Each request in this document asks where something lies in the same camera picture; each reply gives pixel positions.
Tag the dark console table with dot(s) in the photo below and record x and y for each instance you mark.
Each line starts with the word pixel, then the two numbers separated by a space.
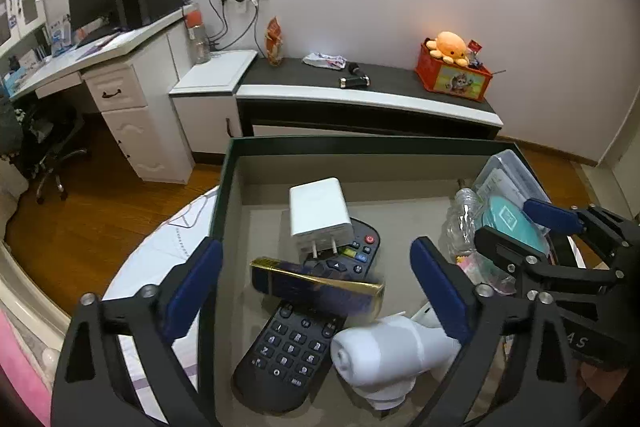
pixel 390 89

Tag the cream bed frame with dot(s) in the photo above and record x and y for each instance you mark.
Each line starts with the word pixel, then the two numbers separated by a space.
pixel 30 307

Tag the pink blanket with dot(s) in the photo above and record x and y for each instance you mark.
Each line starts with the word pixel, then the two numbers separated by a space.
pixel 20 377

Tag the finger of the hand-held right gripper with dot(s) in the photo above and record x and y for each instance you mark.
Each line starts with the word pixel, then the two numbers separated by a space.
pixel 505 249
pixel 550 214

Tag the white wall cabinet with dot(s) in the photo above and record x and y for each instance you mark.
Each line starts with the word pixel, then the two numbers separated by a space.
pixel 25 2

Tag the orange snack bag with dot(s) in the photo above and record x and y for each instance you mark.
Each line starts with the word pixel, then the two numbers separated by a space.
pixel 274 44

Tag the white plastic packet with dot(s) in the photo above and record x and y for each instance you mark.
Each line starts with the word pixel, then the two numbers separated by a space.
pixel 322 61

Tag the white wall charger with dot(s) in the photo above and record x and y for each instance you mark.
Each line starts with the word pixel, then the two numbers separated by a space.
pixel 319 212

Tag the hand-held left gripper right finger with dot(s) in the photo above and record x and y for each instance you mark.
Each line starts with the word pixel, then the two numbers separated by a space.
pixel 440 289

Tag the clear plastic case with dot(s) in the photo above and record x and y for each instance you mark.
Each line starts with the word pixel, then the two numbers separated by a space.
pixel 510 187

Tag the white security camera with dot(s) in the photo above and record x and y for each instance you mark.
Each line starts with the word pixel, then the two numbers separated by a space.
pixel 390 352

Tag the orange cap water bottle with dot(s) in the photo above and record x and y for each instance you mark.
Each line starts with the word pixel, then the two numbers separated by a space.
pixel 198 39

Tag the gold and blue carton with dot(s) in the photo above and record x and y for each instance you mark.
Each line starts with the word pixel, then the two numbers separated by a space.
pixel 320 289

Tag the white low cabinet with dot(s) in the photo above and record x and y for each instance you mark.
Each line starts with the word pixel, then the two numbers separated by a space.
pixel 210 69

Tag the clear liquid refill bottle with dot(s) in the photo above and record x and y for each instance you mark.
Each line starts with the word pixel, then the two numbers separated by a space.
pixel 465 222

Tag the dark green cardboard box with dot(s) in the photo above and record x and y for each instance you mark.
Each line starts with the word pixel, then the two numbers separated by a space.
pixel 395 187

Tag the black and silver gadget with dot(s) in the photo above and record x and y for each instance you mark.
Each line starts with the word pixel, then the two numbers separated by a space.
pixel 355 82

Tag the red storage box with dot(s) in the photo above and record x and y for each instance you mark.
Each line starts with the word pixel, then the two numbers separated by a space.
pixel 457 82

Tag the black remote control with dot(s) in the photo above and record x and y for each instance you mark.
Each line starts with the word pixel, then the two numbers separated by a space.
pixel 285 352

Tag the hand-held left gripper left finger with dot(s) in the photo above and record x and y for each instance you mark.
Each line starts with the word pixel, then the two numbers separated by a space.
pixel 197 287

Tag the small black gadget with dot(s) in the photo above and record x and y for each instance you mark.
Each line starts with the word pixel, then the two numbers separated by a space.
pixel 355 68

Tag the black office chair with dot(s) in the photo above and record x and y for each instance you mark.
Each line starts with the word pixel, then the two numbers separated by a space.
pixel 52 142

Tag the orange octopus plush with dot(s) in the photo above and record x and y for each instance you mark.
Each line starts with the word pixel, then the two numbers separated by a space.
pixel 447 47

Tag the white desk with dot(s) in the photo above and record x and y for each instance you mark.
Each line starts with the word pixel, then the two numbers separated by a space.
pixel 140 107

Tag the person's right hand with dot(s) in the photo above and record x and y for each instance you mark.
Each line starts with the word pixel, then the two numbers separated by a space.
pixel 607 387

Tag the pink and yellow packet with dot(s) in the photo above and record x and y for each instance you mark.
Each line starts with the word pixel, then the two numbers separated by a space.
pixel 482 269

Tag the white patterned bed sheet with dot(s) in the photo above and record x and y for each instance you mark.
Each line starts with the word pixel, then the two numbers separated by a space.
pixel 165 237

